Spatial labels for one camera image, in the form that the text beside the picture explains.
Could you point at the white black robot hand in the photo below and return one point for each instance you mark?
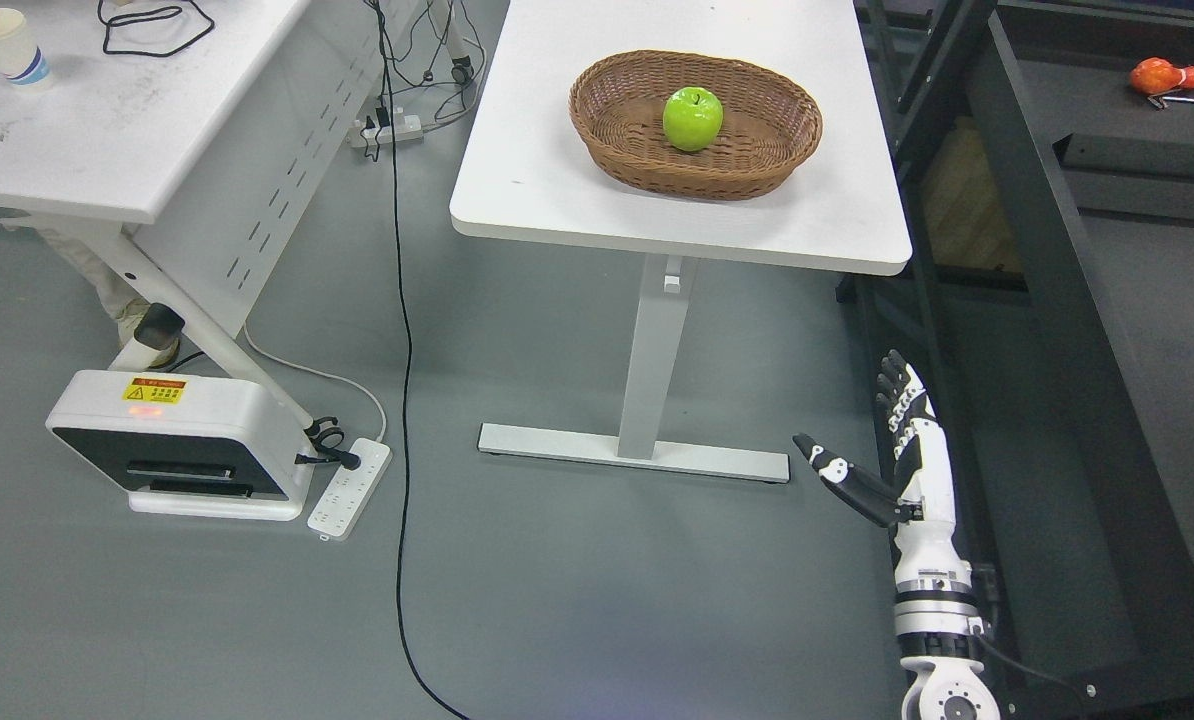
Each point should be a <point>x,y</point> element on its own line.
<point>923,507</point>

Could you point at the green apple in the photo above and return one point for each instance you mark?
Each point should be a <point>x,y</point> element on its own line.
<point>692,118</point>

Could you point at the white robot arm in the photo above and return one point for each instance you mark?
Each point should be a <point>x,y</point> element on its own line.
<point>937,624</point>

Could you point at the white robot base unit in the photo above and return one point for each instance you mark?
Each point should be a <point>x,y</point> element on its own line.
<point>186,444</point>

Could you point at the orange toy on shelf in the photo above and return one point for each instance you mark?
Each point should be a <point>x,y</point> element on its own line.
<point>1156,77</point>

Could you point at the brown wicker basket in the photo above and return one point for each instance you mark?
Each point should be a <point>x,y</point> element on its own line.
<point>770,126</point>

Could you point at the white standing desk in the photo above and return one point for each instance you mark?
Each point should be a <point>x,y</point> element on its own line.
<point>526,176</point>

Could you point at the white floor power strip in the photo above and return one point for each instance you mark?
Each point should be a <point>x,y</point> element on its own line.
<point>349,490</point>

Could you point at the white far power strip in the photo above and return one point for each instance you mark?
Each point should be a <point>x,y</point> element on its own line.
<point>366,133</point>

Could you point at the white perforated side table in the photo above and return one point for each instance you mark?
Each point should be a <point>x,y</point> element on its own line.
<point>188,174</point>

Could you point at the paper cup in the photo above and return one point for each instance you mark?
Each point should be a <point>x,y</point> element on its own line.
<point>22,62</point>

